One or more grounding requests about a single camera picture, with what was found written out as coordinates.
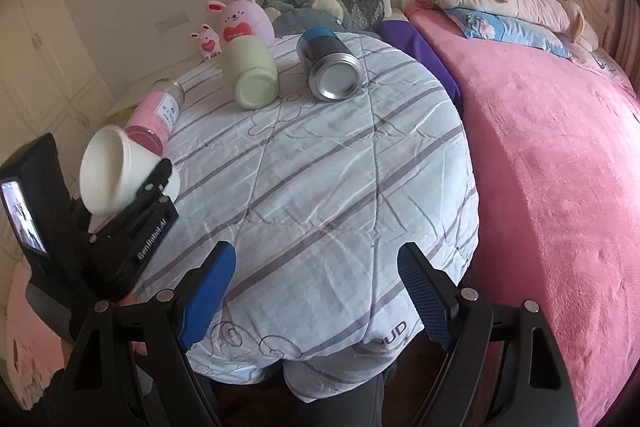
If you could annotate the pink plush cushion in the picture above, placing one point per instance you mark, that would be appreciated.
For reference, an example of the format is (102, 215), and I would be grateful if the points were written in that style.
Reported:
(20, 332)

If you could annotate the pink glass jar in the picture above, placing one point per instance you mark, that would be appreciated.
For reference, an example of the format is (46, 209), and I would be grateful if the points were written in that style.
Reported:
(155, 117)

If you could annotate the cream wardrobe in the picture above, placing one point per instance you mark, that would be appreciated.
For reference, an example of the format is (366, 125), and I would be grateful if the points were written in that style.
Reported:
(40, 57)

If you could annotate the large pink rabbit toy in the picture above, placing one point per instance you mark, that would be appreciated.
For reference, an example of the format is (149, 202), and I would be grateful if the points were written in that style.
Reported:
(242, 19)

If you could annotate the white striped quilt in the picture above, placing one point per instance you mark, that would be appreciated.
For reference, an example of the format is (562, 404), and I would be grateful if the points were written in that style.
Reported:
(325, 182)

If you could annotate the pale pink printed pillow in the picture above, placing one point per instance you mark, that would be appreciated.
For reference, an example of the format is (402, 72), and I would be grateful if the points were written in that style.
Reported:
(607, 69)

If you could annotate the blue printed pillow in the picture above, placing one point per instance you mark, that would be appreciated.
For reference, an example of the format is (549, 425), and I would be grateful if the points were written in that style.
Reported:
(500, 29)

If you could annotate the pink fleece blanket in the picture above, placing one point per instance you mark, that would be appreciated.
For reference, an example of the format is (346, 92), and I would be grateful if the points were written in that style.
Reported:
(530, 157)

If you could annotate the white cup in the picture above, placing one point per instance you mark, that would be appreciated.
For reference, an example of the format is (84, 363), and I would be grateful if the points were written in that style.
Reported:
(107, 169)

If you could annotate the pale green cup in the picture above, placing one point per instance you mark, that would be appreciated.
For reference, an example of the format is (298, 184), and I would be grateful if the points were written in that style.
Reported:
(250, 74)

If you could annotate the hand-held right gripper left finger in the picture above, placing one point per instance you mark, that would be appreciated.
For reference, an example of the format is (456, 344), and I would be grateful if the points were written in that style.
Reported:
(212, 287)

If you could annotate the metal can with blue top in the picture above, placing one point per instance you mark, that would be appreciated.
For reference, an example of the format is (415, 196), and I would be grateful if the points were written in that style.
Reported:
(332, 67)

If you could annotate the purple cloth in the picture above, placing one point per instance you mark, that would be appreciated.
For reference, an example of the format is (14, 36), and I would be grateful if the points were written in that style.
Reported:
(405, 43)

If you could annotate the small pink rabbit toy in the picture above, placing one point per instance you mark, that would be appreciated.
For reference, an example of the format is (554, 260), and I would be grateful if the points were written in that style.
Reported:
(207, 43)

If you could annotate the person's dark trouser leg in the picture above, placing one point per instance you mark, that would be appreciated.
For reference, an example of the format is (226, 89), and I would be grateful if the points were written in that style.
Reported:
(350, 399)

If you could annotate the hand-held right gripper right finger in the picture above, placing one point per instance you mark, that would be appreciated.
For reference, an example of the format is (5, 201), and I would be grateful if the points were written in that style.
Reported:
(422, 289)

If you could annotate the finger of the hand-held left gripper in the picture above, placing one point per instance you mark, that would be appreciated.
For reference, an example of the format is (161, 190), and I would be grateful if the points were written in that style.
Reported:
(152, 181)

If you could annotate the grey plush toy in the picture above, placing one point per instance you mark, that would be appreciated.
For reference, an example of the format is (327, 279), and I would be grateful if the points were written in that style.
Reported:
(310, 18)

